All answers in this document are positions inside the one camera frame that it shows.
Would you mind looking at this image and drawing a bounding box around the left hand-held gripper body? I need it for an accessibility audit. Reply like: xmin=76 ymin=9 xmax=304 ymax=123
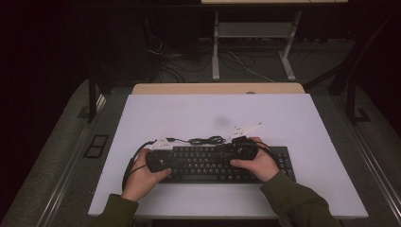
xmin=146 ymin=137 xmax=174 ymax=174

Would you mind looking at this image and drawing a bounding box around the black metal stand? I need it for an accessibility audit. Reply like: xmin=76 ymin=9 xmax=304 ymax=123
xmin=87 ymin=74 xmax=108 ymax=124
xmin=304 ymin=12 xmax=401 ymax=126

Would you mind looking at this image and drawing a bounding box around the black floor cable bundle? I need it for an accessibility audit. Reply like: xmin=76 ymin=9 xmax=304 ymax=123
xmin=147 ymin=34 xmax=213 ymax=83

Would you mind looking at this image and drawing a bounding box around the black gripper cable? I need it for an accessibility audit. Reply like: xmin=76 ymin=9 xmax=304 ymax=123
xmin=121 ymin=140 xmax=157 ymax=192
xmin=254 ymin=141 xmax=282 ymax=168

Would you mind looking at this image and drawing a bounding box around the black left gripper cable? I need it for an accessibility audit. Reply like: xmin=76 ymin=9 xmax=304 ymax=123
xmin=121 ymin=140 xmax=157 ymax=192

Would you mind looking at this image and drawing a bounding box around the black floor socket frame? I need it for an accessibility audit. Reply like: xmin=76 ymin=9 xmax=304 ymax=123
xmin=83 ymin=134 xmax=110 ymax=159

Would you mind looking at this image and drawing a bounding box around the person's left hand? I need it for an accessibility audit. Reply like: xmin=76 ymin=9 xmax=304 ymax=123
xmin=121 ymin=148 xmax=173 ymax=202

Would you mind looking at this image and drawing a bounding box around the person's right hand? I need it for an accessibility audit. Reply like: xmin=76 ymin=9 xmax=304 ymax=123
xmin=229 ymin=136 xmax=281 ymax=183

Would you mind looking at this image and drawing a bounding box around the metal floor rail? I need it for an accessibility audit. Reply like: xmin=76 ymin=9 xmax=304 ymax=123
xmin=330 ymin=94 xmax=401 ymax=221
xmin=36 ymin=94 xmax=107 ymax=227

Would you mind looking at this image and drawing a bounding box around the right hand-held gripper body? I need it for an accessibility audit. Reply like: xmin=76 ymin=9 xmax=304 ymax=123
xmin=229 ymin=121 xmax=264 ymax=161

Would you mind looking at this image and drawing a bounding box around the white floor cable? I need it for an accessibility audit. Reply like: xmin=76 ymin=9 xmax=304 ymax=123
xmin=226 ymin=50 xmax=276 ymax=83

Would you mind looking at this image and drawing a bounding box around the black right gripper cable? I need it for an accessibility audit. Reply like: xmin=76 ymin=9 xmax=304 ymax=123
xmin=254 ymin=141 xmax=282 ymax=168

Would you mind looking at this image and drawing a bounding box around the black keyboard cable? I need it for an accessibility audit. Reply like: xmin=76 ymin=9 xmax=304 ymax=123
xmin=166 ymin=135 xmax=227 ymax=147

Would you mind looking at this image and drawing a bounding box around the black computer keyboard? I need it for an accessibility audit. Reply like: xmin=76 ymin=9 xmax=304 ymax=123
xmin=157 ymin=145 xmax=297 ymax=184

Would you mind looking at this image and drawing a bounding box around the wooden table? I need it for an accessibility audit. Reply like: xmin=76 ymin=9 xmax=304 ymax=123
xmin=131 ymin=82 xmax=306 ymax=96

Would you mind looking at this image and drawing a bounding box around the white-framed desk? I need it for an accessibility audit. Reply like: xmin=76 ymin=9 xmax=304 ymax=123
xmin=200 ymin=0 xmax=349 ymax=82

